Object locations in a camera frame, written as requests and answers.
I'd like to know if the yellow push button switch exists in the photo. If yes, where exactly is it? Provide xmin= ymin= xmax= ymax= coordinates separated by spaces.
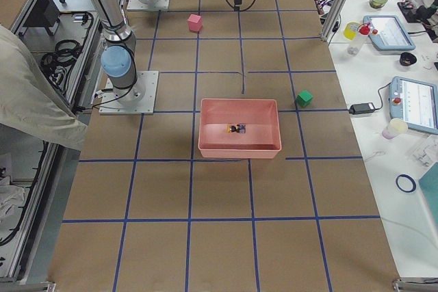
xmin=227 ymin=124 xmax=246 ymax=133

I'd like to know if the pink foam cube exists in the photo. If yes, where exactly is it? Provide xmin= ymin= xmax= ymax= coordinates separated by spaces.
xmin=187 ymin=14 xmax=203 ymax=33

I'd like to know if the green cube near bin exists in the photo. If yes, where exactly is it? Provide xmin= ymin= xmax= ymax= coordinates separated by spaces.
xmin=296 ymin=90 xmax=313 ymax=107

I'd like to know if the clear spray bottle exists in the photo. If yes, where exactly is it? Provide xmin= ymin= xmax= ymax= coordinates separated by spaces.
xmin=347 ymin=22 xmax=374 ymax=55

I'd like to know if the pink plastic bin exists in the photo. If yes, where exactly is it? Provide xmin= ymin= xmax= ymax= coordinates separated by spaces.
xmin=198 ymin=98 xmax=282 ymax=159

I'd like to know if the upper teach pendant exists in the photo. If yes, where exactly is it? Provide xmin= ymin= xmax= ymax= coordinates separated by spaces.
xmin=363 ymin=15 xmax=415 ymax=51

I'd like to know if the teach pendant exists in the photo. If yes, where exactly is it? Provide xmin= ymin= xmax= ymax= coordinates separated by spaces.
xmin=363 ymin=15 xmax=415 ymax=51
xmin=389 ymin=76 xmax=437 ymax=135

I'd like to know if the black power adapter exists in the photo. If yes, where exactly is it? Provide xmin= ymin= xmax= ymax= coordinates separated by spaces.
xmin=348 ymin=103 xmax=376 ymax=115

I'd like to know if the black bowl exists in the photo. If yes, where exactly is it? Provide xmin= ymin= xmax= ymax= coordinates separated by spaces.
xmin=399 ymin=52 xmax=417 ymax=67

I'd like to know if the white paper cup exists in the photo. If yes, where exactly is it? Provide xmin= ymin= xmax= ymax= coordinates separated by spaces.
xmin=381 ymin=118 xmax=408 ymax=140

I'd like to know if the lower teach pendant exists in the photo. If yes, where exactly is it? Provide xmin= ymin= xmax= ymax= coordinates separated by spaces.
xmin=389 ymin=76 xmax=437 ymax=135

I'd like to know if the teal notebook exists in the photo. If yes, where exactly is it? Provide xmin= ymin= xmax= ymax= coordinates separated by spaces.
xmin=419 ymin=162 xmax=438 ymax=226

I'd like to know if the blue tape ring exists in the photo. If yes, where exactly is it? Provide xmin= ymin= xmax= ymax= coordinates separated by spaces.
xmin=395 ymin=174 xmax=417 ymax=194

